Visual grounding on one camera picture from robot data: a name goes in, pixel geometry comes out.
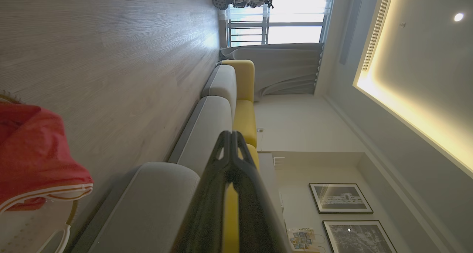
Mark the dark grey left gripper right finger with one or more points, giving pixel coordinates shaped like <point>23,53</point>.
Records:
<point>255,216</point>

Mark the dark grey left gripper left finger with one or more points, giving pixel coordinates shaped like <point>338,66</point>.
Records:
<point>207,208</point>

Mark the red and white shirt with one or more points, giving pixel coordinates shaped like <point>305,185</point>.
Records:
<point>33,153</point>

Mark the grey sofa with yellow back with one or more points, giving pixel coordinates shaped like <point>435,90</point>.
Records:
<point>207,127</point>

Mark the white side cabinet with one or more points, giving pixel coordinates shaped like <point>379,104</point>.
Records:
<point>268,175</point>

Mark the printed paper bag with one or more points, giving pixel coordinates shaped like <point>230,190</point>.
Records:
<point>301,240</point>

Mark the black framed picture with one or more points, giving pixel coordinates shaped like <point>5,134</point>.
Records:
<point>356,239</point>
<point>340,198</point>

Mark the grey curtain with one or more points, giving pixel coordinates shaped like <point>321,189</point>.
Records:
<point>281,68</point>

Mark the white laundry basket brown rim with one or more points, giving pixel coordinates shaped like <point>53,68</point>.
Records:
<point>22,230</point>

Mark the grey machine with wheel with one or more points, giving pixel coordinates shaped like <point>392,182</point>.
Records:
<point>247,0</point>

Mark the long ceiling air vent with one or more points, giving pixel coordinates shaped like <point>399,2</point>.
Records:
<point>377,27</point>

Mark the round ceiling spotlight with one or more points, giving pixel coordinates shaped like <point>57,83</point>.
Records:
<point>458,17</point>

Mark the window with grey frame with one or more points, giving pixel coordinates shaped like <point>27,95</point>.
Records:
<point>295,23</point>

